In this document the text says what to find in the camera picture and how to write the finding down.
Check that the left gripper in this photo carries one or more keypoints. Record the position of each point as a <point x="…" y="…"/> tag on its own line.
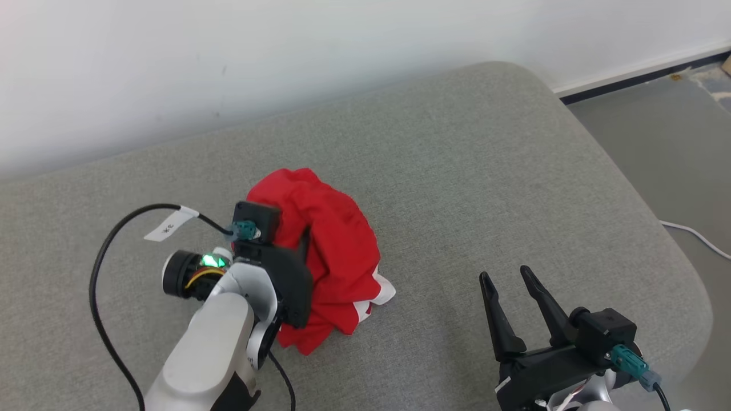
<point x="288" y="285"/>

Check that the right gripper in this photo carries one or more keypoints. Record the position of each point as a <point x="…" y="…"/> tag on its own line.
<point x="542" y="377"/>

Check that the red garment with white sleeves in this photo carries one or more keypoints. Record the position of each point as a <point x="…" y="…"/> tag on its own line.
<point x="337" y="240"/>

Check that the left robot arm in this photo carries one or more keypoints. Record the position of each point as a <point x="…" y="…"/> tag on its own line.
<point x="211" y="354"/>

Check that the black and white baseboard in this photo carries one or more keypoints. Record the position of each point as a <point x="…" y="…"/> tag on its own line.
<point x="628" y="80"/>

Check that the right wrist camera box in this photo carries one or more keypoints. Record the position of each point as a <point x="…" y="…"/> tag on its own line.
<point x="605" y="334"/>

